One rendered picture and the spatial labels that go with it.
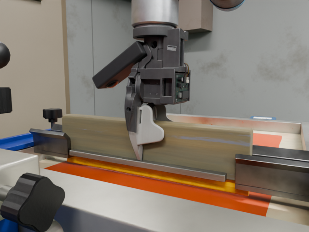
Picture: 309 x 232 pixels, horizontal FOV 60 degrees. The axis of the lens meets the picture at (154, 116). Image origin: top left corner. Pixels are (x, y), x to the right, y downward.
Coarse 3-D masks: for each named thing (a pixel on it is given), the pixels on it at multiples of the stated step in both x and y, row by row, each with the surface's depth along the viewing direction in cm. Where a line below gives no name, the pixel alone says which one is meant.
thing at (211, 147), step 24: (72, 120) 52; (96, 120) 49; (120, 120) 47; (72, 144) 52; (96, 144) 50; (120, 144) 47; (144, 144) 45; (168, 144) 43; (192, 144) 41; (216, 144) 39; (240, 144) 38; (216, 168) 40
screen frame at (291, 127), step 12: (180, 120) 104; (192, 120) 102; (204, 120) 100; (216, 120) 98; (228, 120) 96; (240, 120) 94; (252, 120) 92; (264, 120) 91; (276, 120) 91; (288, 132) 87; (300, 132) 86; (48, 156) 60
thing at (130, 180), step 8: (48, 168) 53; (56, 168) 53; (64, 168) 53; (72, 168) 53; (80, 168) 53; (88, 168) 53; (96, 168) 53; (80, 176) 49; (88, 176) 49; (96, 176) 49; (104, 176) 49; (112, 176) 49; (120, 176) 49; (128, 176) 49; (136, 176) 49; (144, 176) 49; (120, 184) 45; (128, 184) 45; (136, 184) 45
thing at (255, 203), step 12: (264, 144) 73; (276, 144) 73; (144, 180) 47; (156, 180) 47; (156, 192) 42; (168, 192) 42; (180, 192) 42; (192, 192) 42; (204, 192) 42; (216, 192) 42; (228, 192) 42; (252, 192) 42; (216, 204) 38; (228, 204) 38; (240, 204) 38; (252, 204) 38; (264, 204) 38
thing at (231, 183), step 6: (102, 162) 51; (108, 162) 50; (132, 168) 48; (138, 168) 47; (144, 168) 47; (168, 174) 45; (174, 174) 44; (198, 180) 42; (204, 180) 42; (210, 180) 41; (228, 180) 40; (234, 180) 40; (234, 186) 40
